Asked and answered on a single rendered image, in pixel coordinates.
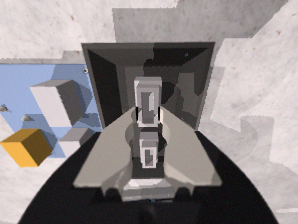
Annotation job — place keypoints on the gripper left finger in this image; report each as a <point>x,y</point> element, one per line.
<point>104,161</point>

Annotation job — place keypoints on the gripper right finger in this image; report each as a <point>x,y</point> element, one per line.
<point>191,160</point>

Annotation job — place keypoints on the yellow-orange block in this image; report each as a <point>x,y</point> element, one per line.
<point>27,147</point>

